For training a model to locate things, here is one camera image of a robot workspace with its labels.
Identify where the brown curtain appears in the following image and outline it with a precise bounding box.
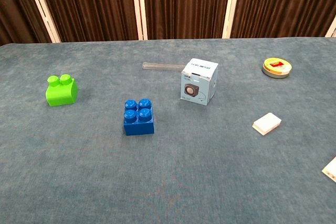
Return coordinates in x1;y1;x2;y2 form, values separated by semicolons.
0;0;336;47

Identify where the small white box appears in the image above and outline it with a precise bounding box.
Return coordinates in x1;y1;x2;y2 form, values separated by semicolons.
252;112;282;136

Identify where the clear plastic ruler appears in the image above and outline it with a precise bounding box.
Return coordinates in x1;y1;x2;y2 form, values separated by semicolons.
142;62;186;72

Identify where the light blue speaker box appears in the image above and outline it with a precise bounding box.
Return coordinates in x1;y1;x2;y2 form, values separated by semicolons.
180;58;219;106

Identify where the white card box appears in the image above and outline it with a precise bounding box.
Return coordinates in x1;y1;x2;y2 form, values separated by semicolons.
321;155;336;183

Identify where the white screen frame post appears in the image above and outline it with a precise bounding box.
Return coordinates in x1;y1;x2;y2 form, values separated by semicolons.
130;0;148;41
23;0;62;44
222;0;242;39
324;13;336;38

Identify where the blue toy building block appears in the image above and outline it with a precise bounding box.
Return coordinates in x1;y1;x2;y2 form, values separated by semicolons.
123;98;155;136

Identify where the green toy building block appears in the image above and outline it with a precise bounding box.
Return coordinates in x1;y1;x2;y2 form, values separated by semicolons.
45;74;79;107

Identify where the round yellow tin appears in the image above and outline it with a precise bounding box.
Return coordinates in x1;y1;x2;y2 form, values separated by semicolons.
261;57;292;79

